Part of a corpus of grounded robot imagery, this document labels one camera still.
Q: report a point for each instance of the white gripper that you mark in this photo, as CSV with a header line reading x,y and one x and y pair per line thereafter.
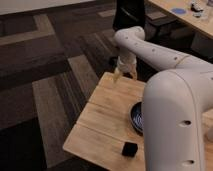
x,y
126,64

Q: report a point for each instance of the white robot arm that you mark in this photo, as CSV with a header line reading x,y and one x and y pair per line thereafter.
x,y
173,102

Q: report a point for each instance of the dark blue patterned bowl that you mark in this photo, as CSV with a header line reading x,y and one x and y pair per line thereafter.
x,y
136,117

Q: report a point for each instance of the black office chair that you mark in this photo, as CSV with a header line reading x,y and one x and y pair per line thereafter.
x,y
131,13

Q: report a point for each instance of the small black cube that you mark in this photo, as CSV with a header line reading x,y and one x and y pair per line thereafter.
x,y
129,149

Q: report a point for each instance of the blue round disc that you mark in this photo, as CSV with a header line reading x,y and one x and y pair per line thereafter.
x,y
178,11

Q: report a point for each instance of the light wooden desk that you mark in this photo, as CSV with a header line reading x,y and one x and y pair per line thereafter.
x,y
203,26

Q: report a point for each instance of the small grey white object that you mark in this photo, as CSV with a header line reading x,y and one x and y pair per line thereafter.
x,y
196,9

